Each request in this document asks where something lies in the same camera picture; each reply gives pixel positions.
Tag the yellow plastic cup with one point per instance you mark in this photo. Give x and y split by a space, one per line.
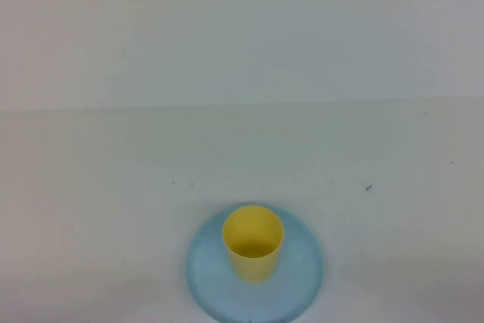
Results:
253 266

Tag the light blue round plate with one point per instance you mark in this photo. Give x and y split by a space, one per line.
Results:
302 281

